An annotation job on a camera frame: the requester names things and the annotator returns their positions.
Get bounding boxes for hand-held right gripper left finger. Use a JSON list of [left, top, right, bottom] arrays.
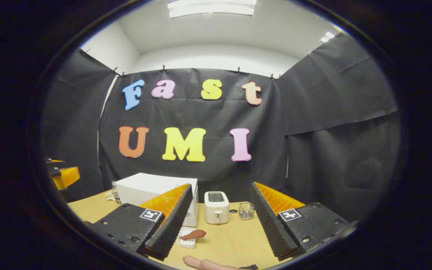
[[85, 183, 194, 262]]

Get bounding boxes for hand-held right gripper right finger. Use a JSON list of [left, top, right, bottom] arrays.
[[250, 181, 351, 262]]

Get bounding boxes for brown meat slice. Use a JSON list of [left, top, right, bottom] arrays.
[[180, 229, 207, 241]]

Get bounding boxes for white microwave oven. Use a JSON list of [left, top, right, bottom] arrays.
[[115, 172, 199, 228]]

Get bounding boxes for small white rectangular tray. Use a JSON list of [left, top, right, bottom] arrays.
[[177, 226, 198, 249]]

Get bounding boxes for small clear glass container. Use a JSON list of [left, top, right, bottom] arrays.
[[238, 202, 255, 220]]

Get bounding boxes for white toaster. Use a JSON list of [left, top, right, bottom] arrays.
[[204, 191, 230, 225]]

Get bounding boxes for small clear bottle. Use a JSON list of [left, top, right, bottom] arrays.
[[111, 181, 122, 204]]

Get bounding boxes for large ceiling light panel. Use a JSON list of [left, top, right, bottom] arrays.
[[167, 0, 257, 18]]

